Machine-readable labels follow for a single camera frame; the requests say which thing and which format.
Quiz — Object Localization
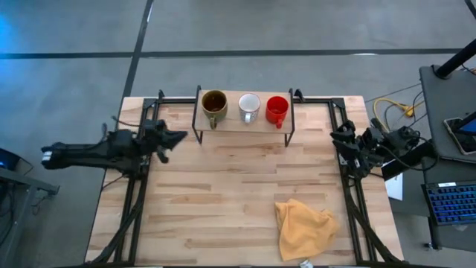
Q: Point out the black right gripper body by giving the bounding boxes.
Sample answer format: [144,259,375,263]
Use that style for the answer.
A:
[353,126,385,179]

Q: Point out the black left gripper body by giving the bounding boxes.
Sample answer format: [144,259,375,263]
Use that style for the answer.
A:
[142,118,171,165]

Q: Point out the olive green glazed mug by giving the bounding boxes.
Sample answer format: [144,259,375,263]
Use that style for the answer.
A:
[201,89,229,130]

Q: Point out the red mug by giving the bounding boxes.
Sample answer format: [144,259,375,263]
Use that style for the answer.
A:
[265,95,290,130]

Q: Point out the white grey patterned mug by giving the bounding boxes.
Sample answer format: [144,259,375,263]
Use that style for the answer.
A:
[237,92,262,124]

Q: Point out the white paper sheet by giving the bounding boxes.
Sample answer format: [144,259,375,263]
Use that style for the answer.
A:
[384,172,404,202]

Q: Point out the yellow waffle cloth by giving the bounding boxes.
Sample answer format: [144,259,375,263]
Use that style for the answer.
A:
[274,197,341,263]

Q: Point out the grey side table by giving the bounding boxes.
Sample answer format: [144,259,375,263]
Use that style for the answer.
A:
[386,64,476,252]

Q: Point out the tablet with dark screen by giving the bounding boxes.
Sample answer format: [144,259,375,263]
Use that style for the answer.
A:
[443,110,476,156]

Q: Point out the backlit blue keyboard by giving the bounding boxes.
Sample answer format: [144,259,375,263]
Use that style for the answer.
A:
[421,179,476,227]

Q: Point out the black pole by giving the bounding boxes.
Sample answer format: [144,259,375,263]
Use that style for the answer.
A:
[434,38,476,80]

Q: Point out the dark grey cart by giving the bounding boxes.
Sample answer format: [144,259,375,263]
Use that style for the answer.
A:
[0,147,61,268]

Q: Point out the black aluminium table frame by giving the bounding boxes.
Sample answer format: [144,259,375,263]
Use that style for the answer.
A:
[88,89,406,266]

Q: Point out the yellow cable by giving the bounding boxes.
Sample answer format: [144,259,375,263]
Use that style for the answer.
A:
[372,97,416,132]

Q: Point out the wooden shelf with black frame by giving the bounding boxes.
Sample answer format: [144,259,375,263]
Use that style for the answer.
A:
[191,85,297,148]

